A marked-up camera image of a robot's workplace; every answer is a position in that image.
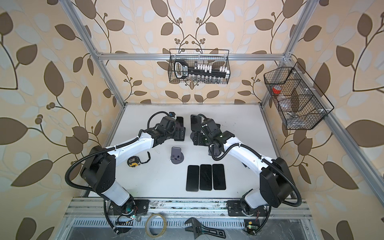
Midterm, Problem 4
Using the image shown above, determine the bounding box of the purple phone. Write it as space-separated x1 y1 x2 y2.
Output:
186 165 200 192

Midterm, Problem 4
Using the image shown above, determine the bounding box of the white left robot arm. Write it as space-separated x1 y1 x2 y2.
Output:
65 111 186 207

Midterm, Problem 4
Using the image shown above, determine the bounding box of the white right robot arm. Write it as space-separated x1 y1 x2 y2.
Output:
191 114 302 212

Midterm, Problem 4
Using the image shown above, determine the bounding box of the silver phone left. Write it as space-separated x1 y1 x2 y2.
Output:
176 117 184 127

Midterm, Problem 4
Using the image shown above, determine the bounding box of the black phone stand front left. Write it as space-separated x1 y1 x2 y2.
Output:
170 147 185 165

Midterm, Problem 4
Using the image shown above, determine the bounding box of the yellow black tape measure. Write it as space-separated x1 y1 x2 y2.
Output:
127 152 151 168

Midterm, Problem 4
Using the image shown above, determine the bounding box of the black socket set tool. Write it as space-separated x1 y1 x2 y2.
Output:
173 60 231 79

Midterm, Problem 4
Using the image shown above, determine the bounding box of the black adjustable wrench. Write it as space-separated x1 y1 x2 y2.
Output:
184 218 226 240

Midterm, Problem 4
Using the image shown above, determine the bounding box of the black wire basket back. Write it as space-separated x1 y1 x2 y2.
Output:
168 48 231 85

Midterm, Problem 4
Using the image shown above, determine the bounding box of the black wire basket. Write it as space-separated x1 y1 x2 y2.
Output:
264 62 335 130
168 48 231 85

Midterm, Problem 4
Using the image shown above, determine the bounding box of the tape roll ring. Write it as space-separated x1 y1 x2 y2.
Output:
145 212 168 239

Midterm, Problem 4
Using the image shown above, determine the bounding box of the black wire basket right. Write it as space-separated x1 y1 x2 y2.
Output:
264 62 335 130

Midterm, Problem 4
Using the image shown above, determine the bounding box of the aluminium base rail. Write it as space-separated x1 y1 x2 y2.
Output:
60 197 315 230

